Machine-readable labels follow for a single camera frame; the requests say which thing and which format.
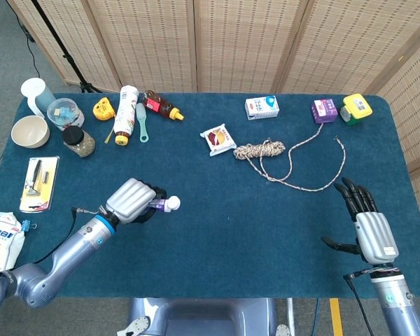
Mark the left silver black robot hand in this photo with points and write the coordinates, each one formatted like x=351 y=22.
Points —
x=129 y=201

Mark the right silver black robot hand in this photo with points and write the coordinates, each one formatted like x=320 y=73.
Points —
x=376 y=238

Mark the small purple white tube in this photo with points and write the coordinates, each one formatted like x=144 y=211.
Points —
x=173 y=203

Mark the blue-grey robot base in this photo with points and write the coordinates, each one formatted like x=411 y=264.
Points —
x=203 y=315

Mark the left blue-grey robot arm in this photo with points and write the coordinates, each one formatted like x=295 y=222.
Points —
x=77 y=245

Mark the herb jar with black lid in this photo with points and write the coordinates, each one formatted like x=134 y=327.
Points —
x=80 y=143

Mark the green brush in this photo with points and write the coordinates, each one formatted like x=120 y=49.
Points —
x=141 y=115

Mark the yellow floor tape strip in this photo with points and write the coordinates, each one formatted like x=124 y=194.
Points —
x=336 y=315

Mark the white squeeze bottle yellow cap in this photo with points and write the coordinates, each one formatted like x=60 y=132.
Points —
x=126 y=112

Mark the razor on yellow card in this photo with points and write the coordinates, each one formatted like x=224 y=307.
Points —
x=38 y=185

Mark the yellow tape measure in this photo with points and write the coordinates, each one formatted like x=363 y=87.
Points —
x=103 y=109

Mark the honey bottle yellow cap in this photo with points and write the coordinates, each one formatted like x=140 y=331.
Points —
x=155 y=103

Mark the blue table cloth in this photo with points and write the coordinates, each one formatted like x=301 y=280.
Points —
x=231 y=227

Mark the blue binder clip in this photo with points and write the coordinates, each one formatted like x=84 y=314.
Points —
x=26 y=225

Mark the white snack packet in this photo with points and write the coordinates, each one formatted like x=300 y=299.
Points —
x=218 y=139

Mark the clear plastic jar of clips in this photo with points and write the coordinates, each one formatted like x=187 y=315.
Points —
x=64 y=113

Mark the white table leg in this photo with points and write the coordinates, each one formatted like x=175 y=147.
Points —
x=290 y=315

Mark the beige bowl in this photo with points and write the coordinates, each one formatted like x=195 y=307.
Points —
x=29 y=132

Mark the green container yellow lid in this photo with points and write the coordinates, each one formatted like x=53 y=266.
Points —
x=357 y=106

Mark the white flour bag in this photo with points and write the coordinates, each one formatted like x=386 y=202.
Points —
x=1 y=241

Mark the purple box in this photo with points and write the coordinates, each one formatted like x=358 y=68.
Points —
x=323 y=110

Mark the white blue milk carton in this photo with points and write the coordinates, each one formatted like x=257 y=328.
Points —
x=262 y=108

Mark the black tripod stand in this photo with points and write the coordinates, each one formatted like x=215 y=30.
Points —
x=61 y=47

